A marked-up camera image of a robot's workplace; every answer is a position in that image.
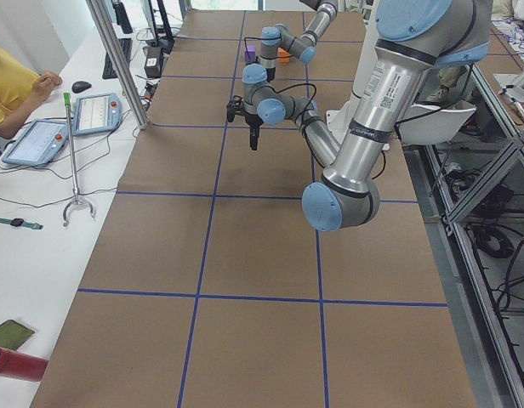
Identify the purple block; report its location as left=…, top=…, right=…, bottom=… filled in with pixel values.
left=244, top=45, right=258, bottom=65

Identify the orange block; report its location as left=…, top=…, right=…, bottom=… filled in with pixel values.
left=277, top=48, right=291, bottom=64

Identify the person's hand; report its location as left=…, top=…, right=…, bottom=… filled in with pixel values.
left=31, top=71, right=63, bottom=97

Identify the black power adapter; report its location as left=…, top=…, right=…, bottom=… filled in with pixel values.
left=144, top=47, right=163, bottom=79

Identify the black keyboard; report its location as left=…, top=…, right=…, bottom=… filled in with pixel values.
left=101, top=37, right=134, bottom=80

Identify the far teach pendant tablet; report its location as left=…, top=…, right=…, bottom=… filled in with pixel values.
left=72, top=93, right=122, bottom=136

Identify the teach pendant tablet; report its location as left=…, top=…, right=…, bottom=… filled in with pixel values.
left=72, top=93, right=122, bottom=136
left=2, top=120, right=69, bottom=166

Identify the white chair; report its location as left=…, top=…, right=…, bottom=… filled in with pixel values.
left=399, top=100, right=476, bottom=145

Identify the black computer mouse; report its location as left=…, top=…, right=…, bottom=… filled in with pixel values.
left=71, top=81, right=92, bottom=94

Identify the near teach pendant tablet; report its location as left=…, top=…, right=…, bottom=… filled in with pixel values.
left=2, top=120, right=69, bottom=166

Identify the person in yellow shirt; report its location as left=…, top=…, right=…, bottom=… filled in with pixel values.
left=0, top=47, right=50, bottom=139

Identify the green bean bag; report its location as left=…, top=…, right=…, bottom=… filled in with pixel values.
left=0, top=320, right=35, bottom=350

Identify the red bottle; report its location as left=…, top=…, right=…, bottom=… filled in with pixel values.
left=0, top=347, right=48, bottom=382

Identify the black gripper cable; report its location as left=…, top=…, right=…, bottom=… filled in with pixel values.
left=271, top=82, right=321, bottom=124

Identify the aluminium frame post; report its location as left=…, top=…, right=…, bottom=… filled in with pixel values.
left=86, top=0, right=149, bottom=130

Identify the green handled grabber tool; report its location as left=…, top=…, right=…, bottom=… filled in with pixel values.
left=62, top=92, right=96, bottom=227

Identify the green strap wristwatch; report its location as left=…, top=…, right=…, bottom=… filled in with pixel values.
left=0, top=218, right=43, bottom=230

